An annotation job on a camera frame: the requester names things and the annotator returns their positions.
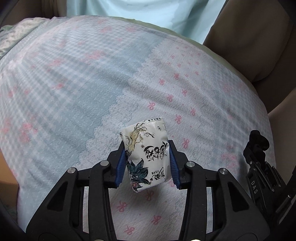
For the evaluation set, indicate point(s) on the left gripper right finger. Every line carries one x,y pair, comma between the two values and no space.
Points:
189,176

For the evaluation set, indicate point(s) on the black sock bundle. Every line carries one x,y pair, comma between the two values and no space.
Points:
254,151

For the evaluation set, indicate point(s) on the blue checked bed blanket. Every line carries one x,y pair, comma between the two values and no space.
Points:
68,88

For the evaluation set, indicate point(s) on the beige left curtain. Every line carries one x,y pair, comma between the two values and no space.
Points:
13,11

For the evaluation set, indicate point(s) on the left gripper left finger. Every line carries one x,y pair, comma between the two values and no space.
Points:
105,175

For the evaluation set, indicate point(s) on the cardboard box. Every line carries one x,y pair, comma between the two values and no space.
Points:
9,189

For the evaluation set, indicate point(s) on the beige curtain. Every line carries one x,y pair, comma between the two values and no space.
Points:
258,39
13,11

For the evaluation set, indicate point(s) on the light blue hanging sheet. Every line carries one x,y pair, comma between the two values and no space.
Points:
189,18

